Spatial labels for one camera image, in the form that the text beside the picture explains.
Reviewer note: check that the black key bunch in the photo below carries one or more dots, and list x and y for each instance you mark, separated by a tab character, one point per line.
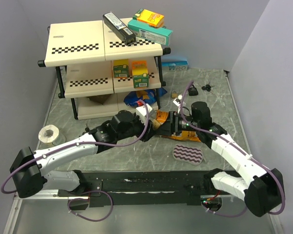
207	88

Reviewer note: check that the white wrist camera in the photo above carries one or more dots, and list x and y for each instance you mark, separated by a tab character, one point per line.
142	111
177	102

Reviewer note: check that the green yellow box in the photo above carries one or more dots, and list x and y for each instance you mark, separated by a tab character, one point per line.
121	68
140	75

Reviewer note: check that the large brass long-shackle padlock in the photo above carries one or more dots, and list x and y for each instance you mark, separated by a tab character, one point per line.
155	124

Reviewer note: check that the small brass padlock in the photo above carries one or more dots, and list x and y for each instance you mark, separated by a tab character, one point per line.
174	94

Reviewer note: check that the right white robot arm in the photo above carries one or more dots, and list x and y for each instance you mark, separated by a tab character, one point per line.
260	188

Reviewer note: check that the black keys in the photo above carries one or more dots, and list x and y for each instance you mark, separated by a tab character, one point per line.
87	129

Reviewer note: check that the orange kettle chip bag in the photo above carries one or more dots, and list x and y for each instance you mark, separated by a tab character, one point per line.
186	134

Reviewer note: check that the purple wavy sponge pad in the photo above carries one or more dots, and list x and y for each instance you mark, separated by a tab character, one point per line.
189	155

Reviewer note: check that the blue white toothpaste box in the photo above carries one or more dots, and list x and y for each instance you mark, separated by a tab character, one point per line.
175	66

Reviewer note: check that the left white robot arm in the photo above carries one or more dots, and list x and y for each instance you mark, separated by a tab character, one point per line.
34	171

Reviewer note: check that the orange yellow snack box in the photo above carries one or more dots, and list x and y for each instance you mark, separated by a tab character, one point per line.
153	19

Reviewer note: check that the blue chip bag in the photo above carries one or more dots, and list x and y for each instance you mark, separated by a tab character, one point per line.
149	96

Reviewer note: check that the long black box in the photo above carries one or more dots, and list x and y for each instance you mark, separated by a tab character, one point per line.
119	28

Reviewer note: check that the clear tape roll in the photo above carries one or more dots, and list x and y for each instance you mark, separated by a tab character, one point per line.
51	135

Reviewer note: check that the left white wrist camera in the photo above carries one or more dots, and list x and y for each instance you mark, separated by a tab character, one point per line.
142	111

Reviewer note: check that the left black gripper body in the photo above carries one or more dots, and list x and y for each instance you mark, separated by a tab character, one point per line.
144	138

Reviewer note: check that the black Kaijing padlock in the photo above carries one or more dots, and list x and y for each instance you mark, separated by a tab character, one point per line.
192	91

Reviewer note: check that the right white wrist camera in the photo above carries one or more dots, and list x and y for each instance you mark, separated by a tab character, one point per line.
177	102

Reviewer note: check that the green yellow box right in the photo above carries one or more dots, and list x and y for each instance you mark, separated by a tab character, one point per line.
140	75

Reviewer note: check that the green yellow box left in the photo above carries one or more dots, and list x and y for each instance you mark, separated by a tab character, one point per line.
121	68

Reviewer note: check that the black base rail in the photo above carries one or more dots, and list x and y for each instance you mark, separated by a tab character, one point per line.
144	188

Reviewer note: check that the teal toothpaste box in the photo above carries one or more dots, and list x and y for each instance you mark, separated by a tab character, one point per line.
143	30

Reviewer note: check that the beige checkered three-tier shelf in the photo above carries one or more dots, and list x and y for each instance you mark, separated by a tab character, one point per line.
83	54

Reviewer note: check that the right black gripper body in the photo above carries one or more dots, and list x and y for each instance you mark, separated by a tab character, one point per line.
174	118

